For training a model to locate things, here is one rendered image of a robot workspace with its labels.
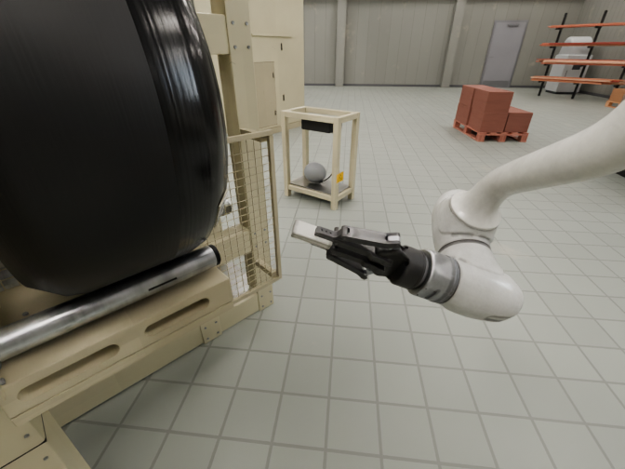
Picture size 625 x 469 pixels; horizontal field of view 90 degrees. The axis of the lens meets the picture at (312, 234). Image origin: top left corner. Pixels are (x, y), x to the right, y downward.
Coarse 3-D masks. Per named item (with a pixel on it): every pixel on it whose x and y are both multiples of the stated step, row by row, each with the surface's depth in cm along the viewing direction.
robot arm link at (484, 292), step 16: (464, 240) 61; (464, 256) 58; (480, 256) 58; (464, 272) 55; (480, 272) 55; (496, 272) 57; (464, 288) 54; (480, 288) 54; (496, 288) 55; (512, 288) 56; (448, 304) 56; (464, 304) 55; (480, 304) 55; (496, 304) 55; (512, 304) 56; (496, 320) 58
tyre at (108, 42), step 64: (0, 0) 26; (64, 0) 28; (128, 0) 31; (0, 64) 26; (64, 64) 28; (128, 64) 32; (192, 64) 36; (0, 128) 27; (64, 128) 29; (128, 128) 33; (192, 128) 37; (0, 192) 29; (64, 192) 31; (128, 192) 35; (192, 192) 41; (0, 256) 34; (64, 256) 35; (128, 256) 42
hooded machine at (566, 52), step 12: (576, 36) 982; (588, 36) 976; (564, 48) 1011; (576, 48) 977; (588, 48) 972; (552, 72) 1054; (564, 72) 1001; (576, 72) 996; (552, 84) 1048; (564, 84) 1017
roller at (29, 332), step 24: (168, 264) 56; (192, 264) 58; (216, 264) 62; (120, 288) 51; (144, 288) 53; (48, 312) 46; (72, 312) 47; (96, 312) 49; (0, 336) 43; (24, 336) 44; (48, 336) 46; (0, 360) 43
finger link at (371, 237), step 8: (352, 232) 52; (360, 232) 52; (368, 232) 52; (376, 232) 52; (344, 240) 52; (352, 240) 51; (360, 240) 51; (368, 240) 51; (376, 240) 51; (384, 240) 51; (392, 240) 51
